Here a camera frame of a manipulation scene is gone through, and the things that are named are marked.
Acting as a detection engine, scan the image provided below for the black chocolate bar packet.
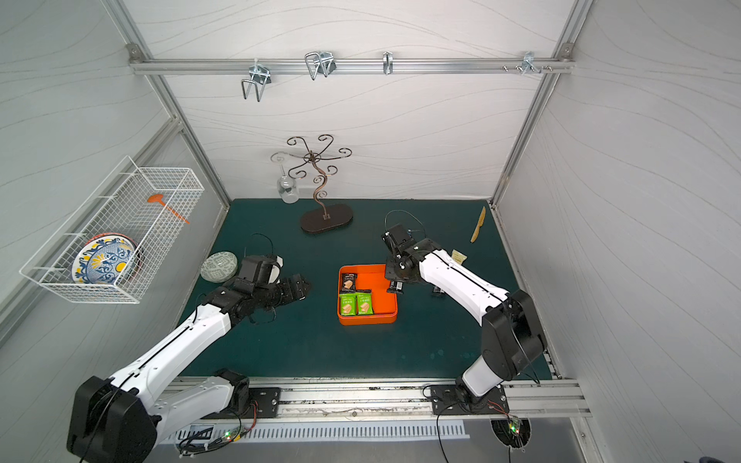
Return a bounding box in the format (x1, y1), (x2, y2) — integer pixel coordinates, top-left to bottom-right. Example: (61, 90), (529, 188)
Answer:
(387, 281), (403, 294)

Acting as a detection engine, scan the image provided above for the pale yellow cookie packet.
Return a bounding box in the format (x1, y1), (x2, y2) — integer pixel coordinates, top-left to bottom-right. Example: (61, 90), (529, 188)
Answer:
(452, 250), (467, 264)

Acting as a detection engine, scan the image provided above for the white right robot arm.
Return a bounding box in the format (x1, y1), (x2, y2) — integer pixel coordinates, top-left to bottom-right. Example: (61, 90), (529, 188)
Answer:
(382, 231), (547, 401)

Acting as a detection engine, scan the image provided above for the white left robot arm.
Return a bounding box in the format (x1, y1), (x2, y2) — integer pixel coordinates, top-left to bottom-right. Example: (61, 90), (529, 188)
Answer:
(67, 274), (311, 462)

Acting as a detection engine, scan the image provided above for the orange plastic storage box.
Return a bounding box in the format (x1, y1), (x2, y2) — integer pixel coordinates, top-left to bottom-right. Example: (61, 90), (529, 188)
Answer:
(337, 264), (399, 326)

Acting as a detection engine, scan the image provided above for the green patterned ceramic bowl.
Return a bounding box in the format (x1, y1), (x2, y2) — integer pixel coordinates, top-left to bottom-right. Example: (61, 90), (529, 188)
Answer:
(200, 252), (239, 284)

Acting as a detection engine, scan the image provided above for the green cookie packet right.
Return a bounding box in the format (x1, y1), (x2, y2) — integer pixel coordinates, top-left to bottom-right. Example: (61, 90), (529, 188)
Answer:
(356, 292), (374, 316)

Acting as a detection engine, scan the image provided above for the green cookie packet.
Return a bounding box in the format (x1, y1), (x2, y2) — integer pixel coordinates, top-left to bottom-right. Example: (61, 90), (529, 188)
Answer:
(356, 292), (374, 316)
(339, 293), (358, 318)

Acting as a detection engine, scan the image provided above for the green cookie packet left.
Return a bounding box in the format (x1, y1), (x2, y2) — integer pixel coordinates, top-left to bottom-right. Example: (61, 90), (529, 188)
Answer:
(339, 293), (358, 318)

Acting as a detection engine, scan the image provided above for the wooden knife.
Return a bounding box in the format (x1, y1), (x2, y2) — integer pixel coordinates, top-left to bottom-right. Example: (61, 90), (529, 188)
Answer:
(470, 206), (487, 243)

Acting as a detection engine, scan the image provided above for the brown metal glass stand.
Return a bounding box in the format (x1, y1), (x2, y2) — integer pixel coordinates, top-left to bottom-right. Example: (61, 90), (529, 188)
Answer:
(287, 134), (353, 235)

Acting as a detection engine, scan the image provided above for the orange plastic spoon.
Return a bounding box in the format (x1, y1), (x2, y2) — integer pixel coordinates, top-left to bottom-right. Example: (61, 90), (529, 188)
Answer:
(147, 194), (189, 224)

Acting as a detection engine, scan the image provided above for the blue yellow painted plate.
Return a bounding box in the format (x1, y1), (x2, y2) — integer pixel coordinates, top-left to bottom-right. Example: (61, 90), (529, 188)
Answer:
(71, 233), (139, 285)

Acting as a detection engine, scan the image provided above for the metal single hook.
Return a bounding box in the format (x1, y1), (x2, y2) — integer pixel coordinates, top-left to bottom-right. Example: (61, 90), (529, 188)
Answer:
(382, 51), (394, 75)

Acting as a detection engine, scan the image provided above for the metal double hook middle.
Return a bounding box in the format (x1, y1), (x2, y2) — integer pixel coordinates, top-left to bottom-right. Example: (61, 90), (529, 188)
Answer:
(304, 51), (337, 81)

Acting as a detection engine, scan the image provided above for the metal double hook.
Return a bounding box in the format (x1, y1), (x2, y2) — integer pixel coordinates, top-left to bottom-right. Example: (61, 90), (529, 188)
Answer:
(240, 60), (271, 102)
(304, 51), (337, 81)

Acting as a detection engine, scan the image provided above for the metal double hook left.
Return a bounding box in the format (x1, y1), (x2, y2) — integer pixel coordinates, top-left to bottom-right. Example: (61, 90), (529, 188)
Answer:
(240, 60), (271, 102)

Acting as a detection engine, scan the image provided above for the metal hook right end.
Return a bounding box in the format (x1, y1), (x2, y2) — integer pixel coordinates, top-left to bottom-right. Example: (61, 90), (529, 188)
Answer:
(502, 52), (553, 75)

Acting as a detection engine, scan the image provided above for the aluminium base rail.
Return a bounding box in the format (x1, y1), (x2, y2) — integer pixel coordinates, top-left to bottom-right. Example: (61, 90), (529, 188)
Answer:
(250, 377), (592, 421)

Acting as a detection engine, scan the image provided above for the white wire basket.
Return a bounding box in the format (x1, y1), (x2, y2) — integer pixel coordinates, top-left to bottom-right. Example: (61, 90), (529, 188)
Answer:
(19, 157), (205, 304)

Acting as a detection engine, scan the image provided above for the aluminium top rail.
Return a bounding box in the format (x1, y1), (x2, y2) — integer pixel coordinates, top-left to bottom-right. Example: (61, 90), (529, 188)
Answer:
(129, 52), (576, 77)

